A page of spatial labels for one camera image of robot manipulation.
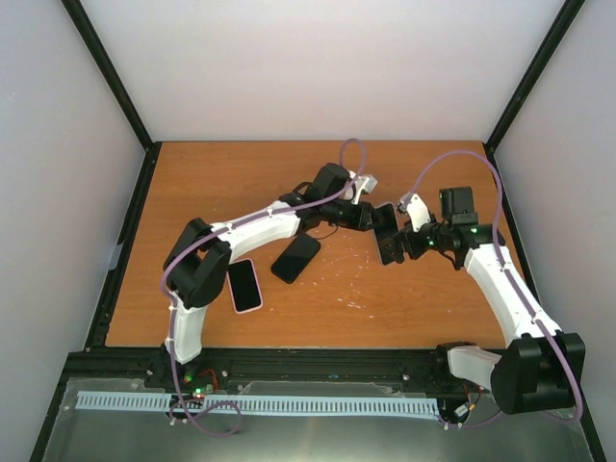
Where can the blue phone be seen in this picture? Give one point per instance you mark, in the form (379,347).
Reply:
(389,247)

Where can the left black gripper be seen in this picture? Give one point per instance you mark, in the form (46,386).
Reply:
(359,218)

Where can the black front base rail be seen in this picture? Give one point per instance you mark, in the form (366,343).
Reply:
(419,371)

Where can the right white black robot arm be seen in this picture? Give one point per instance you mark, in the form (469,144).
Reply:
(541,365)

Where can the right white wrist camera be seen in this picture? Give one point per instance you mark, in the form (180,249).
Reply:
(417,211)

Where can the left black side rail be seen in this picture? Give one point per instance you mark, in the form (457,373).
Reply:
(125,240)

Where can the right black frame post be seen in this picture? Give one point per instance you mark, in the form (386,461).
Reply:
(552,39)

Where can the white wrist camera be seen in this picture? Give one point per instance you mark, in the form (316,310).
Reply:
(362,184)
(417,211)

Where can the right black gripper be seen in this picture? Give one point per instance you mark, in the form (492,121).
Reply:
(415,251)

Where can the light blue cable duct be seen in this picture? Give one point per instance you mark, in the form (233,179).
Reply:
(270,406)

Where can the phone in pink case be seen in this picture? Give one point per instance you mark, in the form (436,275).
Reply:
(244,287)

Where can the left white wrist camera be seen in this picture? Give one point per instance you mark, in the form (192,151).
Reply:
(362,184)

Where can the black frame post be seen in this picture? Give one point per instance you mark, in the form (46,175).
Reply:
(82,23)
(552,39)

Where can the left black frame post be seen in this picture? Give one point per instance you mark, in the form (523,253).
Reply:
(82,23)

